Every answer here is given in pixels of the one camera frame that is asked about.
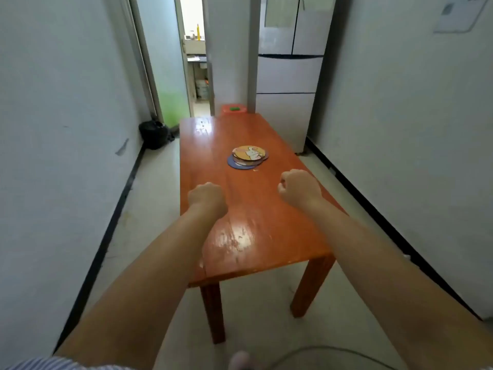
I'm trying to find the person's right hand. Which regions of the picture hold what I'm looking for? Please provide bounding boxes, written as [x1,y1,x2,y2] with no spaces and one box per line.
[278,169,324,209]

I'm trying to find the person's left hand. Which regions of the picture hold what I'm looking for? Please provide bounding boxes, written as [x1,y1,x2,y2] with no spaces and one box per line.
[187,182,229,220]

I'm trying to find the blue dog coaster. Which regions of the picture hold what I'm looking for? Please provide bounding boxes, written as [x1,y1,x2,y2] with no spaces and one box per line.
[227,154,258,171]

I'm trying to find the yellow rabbit coaster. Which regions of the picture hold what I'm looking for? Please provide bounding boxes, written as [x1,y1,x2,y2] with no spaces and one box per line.
[232,145,267,161]

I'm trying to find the person's right forearm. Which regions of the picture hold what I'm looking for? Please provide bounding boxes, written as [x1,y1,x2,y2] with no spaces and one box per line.
[304,196,493,370]

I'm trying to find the person's left forearm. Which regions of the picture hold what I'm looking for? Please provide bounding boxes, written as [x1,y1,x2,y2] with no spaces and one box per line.
[53,203,228,370]

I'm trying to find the person's pink shoe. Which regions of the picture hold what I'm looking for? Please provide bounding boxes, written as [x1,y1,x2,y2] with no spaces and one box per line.
[227,350,252,370]

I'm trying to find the orange wooden table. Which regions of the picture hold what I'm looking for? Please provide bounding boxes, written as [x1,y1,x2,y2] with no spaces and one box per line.
[179,113,347,345]

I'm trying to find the white refrigerator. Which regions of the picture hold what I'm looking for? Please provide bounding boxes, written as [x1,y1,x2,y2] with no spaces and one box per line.
[256,0,338,153]

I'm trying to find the white cabinet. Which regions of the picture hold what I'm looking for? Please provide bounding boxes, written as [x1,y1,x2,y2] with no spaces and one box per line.
[186,55,209,101]

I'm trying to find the paper sheet on refrigerator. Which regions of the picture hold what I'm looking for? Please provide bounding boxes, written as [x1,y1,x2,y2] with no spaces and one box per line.
[264,0,300,28]

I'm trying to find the blue striped shirt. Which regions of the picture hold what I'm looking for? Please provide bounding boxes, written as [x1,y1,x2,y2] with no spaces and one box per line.
[0,356,136,370]

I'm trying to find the grey floor cable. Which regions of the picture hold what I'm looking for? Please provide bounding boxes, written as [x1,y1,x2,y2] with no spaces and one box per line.
[269,345,393,370]

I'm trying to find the white wall paper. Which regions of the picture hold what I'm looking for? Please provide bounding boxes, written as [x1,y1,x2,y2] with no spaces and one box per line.
[433,0,490,34]

